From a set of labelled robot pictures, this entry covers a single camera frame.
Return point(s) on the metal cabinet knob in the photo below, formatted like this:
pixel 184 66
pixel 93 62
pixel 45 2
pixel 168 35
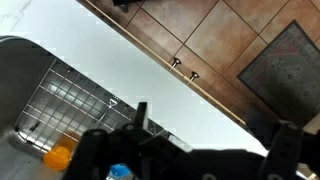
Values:
pixel 193 76
pixel 175 62

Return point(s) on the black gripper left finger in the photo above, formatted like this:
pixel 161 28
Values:
pixel 88 150

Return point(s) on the orange round object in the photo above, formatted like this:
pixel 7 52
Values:
pixel 56 159

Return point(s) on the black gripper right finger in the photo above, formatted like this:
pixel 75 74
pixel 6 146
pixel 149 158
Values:
pixel 285 150

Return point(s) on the blue plastic bowl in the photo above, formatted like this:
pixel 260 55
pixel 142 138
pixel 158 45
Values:
pixel 119 169

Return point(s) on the stainless steel sink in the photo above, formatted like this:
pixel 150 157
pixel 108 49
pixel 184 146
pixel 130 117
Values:
pixel 20 83

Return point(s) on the light wooden base cabinet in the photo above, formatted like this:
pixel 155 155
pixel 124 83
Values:
pixel 213 100

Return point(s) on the dark patterned floor rug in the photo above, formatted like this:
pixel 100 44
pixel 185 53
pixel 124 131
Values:
pixel 283 76

